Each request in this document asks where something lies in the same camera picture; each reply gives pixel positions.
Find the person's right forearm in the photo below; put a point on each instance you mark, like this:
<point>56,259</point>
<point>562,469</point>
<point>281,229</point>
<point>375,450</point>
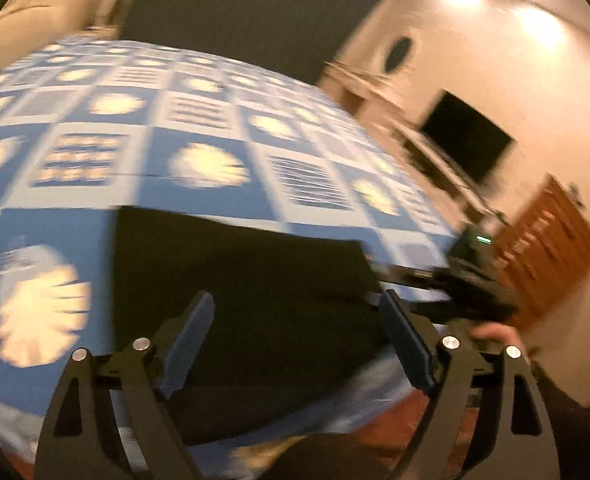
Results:
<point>560,400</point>

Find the blue patterned bed sheet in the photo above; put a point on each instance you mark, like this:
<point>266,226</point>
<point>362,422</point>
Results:
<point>125,185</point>

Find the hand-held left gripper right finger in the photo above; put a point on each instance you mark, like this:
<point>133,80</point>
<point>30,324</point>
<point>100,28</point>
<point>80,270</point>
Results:
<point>407,345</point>

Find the black television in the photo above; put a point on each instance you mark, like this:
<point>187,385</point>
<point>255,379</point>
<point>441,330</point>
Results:
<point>467,135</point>

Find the person's right hand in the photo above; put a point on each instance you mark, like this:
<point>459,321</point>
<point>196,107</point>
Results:
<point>497,337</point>

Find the oval vanity mirror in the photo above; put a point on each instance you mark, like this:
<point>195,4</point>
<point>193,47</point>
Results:
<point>398,54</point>

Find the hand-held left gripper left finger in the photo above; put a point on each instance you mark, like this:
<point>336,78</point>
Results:
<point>190,340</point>

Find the dark teal curtain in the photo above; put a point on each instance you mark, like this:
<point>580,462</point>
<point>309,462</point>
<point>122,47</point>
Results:
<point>250,10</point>

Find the brown wooden door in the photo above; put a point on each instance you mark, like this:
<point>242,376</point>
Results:
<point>545,250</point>

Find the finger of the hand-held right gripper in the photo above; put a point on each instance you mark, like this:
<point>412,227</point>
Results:
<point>415,276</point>

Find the cream vanity dresser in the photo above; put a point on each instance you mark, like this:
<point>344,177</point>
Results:
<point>375,95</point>

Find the black pants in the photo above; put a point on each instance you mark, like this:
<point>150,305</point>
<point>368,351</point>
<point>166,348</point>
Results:
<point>250,280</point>

